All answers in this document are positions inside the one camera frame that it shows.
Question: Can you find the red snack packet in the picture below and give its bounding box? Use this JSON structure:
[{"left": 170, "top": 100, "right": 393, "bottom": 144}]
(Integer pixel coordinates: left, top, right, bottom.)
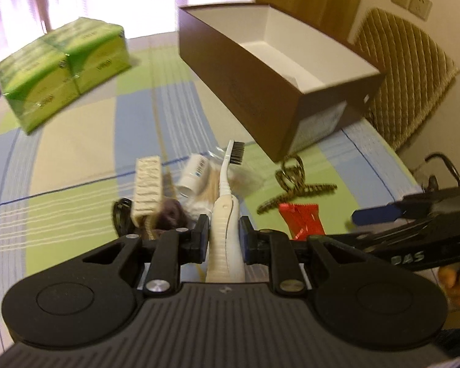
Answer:
[{"left": 278, "top": 203, "right": 326, "bottom": 241}]

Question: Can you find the green tissue pack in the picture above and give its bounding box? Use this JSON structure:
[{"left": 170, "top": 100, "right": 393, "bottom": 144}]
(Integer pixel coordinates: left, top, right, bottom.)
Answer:
[{"left": 0, "top": 17, "right": 131, "bottom": 136}]

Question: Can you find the person's right hand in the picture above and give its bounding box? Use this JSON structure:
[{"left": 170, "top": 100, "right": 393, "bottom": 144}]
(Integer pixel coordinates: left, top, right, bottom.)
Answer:
[{"left": 439, "top": 266, "right": 460, "bottom": 308}]

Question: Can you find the leopard hair claw clip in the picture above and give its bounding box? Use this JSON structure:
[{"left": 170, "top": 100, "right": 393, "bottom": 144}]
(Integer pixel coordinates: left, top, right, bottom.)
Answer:
[{"left": 257, "top": 154, "right": 337, "bottom": 215}]

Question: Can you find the black curved hook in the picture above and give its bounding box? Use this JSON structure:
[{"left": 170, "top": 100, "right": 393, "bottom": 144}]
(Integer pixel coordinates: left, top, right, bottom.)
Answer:
[{"left": 425, "top": 153, "right": 460, "bottom": 189}]

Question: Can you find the dark brown fuzzy scrunchie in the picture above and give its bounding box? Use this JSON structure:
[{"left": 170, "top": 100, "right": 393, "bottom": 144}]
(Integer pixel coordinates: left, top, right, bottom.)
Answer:
[{"left": 153, "top": 199, "right": 194, "bottom": 234}]

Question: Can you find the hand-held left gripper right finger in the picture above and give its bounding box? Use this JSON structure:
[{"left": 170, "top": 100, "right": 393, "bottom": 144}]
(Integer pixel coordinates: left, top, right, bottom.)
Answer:
[{"left": 240, "top": 217, "right": 369, "bottom": 296}]

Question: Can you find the white pill bottle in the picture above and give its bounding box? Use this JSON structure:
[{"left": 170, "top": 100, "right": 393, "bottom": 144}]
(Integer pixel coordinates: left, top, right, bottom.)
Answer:
[{"left": 175, "top": 153, "right": 210, "bottom": 198}]

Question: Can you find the bag of cotton swabs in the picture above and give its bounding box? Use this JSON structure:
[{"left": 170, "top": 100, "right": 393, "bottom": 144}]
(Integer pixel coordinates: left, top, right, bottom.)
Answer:
[{"left": 184, "top": 148, "right": 267, "bottom": 221}]

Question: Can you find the brown cardboard box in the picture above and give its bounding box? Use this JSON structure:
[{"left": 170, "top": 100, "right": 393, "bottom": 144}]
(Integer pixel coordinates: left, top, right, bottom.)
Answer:
[{"left": 177, "top": 2, "right": 386, "bottom": 162}]

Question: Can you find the white electric toothbrush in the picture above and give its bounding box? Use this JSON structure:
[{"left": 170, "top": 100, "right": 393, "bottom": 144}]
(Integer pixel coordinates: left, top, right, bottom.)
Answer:
[{"left": 205, "top": 140, "right": 247, "bottom": 282}]

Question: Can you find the wicker chair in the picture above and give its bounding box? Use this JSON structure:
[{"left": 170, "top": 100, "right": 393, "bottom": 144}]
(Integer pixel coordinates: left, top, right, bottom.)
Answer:
[{"left": 352, "top": 8, "right": 460, "bottom": 150}]

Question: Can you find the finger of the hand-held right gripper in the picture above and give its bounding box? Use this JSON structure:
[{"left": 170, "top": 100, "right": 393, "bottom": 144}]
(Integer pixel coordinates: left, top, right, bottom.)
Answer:
[
  {"left": 345, "top": 215, "right": 460, "bottom": 247},
  {"left": 352, "top": 189, "right": 460, "bottom": 225}
]

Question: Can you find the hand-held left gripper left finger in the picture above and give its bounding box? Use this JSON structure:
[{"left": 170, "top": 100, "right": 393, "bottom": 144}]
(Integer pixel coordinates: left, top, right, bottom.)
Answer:
[{"left": 82, "top": 215, "right": 211, "bottom": 297}]

